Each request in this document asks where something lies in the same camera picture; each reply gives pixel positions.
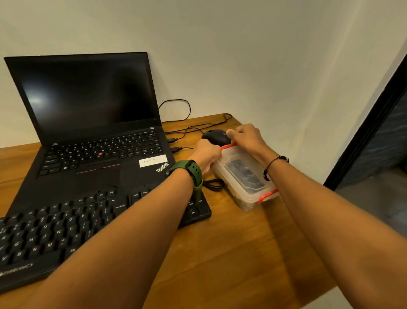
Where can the person's right forearm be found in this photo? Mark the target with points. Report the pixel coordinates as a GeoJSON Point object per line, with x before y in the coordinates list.
{"type": "Point", "coordinates": [343, 235]}

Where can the black computer mouse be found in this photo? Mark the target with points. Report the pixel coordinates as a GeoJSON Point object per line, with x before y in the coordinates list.
{"type": "Point", "coordinates": [216, 137]}

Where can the black door frame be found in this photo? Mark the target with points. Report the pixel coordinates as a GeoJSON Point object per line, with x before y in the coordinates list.
{"type": "Point", "coordinates": [365, 127]}

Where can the black cleaning brush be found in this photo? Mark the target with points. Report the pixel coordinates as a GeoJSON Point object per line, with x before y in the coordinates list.
{"type": "Point", "coordinates": [246, 176]}

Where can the clear plastic box red latches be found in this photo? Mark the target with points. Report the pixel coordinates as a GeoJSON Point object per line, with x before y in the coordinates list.
{"type": "Point", "coordinates": [245, 199]}

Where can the person's right hand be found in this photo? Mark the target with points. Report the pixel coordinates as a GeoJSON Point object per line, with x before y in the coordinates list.
{"type": "Point", "coordinates": [251, 140]}

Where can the clear plastic box lid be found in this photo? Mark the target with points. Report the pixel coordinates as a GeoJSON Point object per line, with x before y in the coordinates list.
{"type": "Point", "coordinates": [229, 165]}

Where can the black laptop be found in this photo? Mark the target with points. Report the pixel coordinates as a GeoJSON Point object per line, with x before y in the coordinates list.
{"type": "Point", "coordinates": [89, 105]}

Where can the black keyboard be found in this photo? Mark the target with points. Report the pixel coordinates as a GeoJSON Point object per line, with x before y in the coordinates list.
{"type": "Point", "coordinates": [47, 229]}

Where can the person's left forearm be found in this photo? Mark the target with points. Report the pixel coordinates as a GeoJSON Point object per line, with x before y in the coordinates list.
{"type": "Point", "coordinates": [111, 254]}

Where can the person's left hand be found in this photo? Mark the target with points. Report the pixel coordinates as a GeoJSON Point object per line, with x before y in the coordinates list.
{"type": "Point", "coordinates": [205, 156]}

